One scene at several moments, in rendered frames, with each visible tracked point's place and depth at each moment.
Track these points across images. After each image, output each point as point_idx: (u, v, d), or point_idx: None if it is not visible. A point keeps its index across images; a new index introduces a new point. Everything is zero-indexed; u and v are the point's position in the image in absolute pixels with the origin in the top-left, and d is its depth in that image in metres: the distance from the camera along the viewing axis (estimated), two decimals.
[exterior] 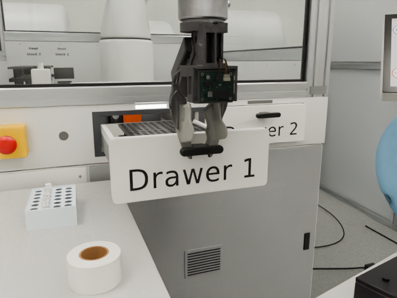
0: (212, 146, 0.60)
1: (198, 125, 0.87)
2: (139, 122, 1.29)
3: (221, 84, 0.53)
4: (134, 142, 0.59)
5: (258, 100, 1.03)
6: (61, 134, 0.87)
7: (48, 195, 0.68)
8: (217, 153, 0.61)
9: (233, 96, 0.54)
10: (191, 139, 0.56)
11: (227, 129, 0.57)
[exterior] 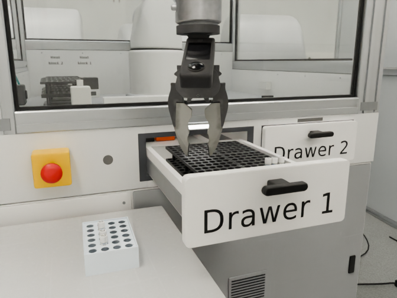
0: (297, 184, 0.54)
1: (253, 149, 0.80)
2: (172, 136, 1.23)
3: None
4: (211, 180, 0.53)
5: (308, 118, 0.97)
6: (106, 158, 0.81)
7: (105, 233, 0.62)
8: (302, 191, 0.54)
9: None
10: None
11: None
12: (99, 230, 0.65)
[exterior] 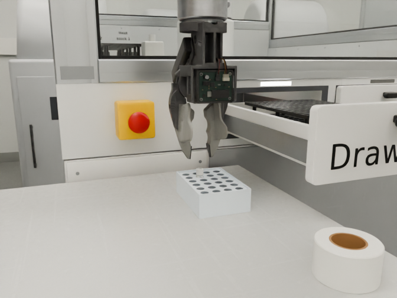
0: None
1: (339, 103, 0.77)
2: None
3: (220, 84, 0.53)
4: (341, 110, 0.49)
5: (381, 80, 0.94)
6: None
7: None
8: None
9: (232, 96, 0.54)
10: (189, 139, 0.56)
11: (227, 129, 0.57)
12: (198, 177, 0.62)
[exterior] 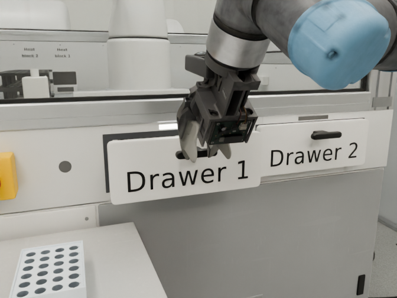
0: (207, 149, 0.63)
1: None
2: None
3: (235, 130, 0.50)
4: (132, 145, 0.62)
5: (311, 116, 0.82)
6: (62, 165, 0.65)
7: None
8: (212, 156, 0.64)
9: (244, 138, 0.52)
10: (192, 161, 0.56)
11: (231, 154, 0.57)
12: None
